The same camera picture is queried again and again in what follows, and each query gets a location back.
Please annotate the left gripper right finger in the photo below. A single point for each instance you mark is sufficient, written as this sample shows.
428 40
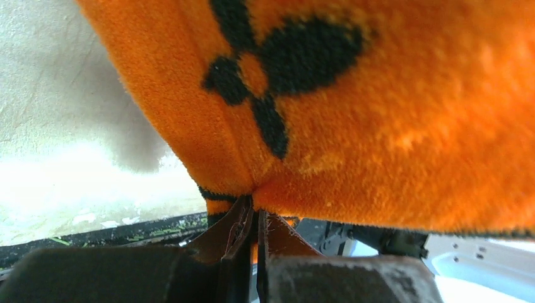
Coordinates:
291 270

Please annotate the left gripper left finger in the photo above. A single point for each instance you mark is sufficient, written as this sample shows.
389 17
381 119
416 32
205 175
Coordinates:
214 267

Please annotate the orange patterned pillowcase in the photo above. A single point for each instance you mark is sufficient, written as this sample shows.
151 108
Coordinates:
413 115

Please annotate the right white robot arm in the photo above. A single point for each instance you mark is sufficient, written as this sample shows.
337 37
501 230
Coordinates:
471 269

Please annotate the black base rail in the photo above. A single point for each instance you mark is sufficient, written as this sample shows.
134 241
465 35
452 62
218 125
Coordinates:
330 238

